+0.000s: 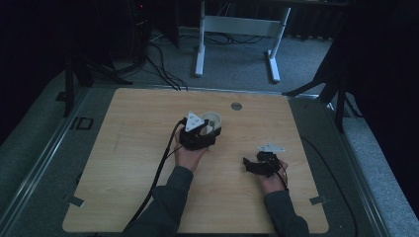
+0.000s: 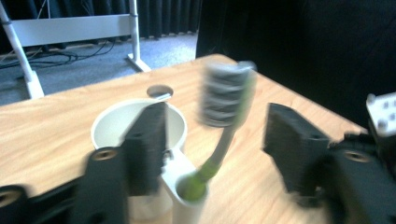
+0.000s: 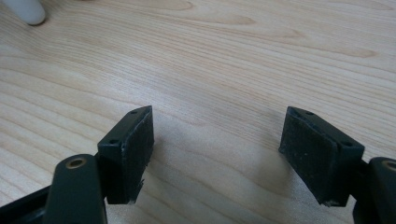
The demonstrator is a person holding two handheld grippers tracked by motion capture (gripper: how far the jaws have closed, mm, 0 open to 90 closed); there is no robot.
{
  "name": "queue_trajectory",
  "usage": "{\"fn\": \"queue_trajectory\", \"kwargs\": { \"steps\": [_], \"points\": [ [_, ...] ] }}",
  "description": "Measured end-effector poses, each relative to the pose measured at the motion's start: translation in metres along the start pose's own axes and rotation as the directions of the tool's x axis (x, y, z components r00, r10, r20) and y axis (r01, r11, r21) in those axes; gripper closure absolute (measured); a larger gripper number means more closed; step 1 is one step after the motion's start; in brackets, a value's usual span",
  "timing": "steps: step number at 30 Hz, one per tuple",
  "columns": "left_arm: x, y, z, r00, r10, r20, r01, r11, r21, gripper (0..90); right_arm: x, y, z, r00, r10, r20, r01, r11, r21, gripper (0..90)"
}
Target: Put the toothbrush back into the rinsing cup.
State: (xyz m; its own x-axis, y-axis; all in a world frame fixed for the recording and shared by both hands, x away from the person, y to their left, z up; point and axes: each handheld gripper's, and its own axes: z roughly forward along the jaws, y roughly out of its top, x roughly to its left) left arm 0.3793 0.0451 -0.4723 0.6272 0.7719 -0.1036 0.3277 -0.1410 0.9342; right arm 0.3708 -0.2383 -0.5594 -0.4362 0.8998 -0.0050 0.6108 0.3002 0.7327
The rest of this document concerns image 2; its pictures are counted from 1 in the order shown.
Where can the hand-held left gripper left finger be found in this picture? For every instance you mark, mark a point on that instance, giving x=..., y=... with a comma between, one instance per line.
x=143, y=149

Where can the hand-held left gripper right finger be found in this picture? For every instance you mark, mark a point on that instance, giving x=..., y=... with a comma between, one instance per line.
x=314, y=161

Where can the white cup with toothbrush holder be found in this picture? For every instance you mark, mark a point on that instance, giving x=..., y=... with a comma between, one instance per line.
x=121, y=124

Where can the green toothbrush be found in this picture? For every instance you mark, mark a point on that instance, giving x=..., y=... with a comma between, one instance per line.
x=225, y=96

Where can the black cloth screen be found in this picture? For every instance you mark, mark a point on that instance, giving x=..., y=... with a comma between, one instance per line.
x=305, y=46

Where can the white metal desk frame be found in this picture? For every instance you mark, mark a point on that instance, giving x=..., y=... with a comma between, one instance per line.
x=74, y=29

